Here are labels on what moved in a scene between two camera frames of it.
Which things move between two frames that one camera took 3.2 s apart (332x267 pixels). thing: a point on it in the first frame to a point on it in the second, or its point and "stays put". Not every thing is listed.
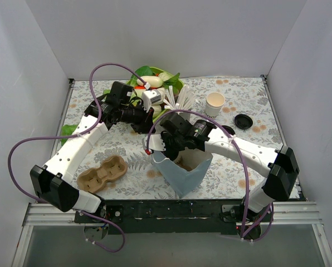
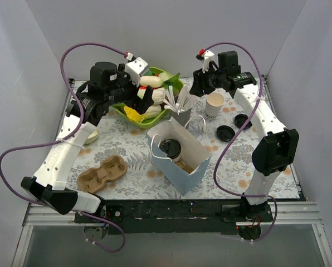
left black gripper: x=143 y=127 to x=139 y=98
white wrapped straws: x=186 y=99 stays put
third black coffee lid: x=243 y=122 stays put
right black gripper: x=170 y=151 to x=200 y=83
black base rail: x=176 y=217 stays put
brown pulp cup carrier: x=92 y=179 stays put
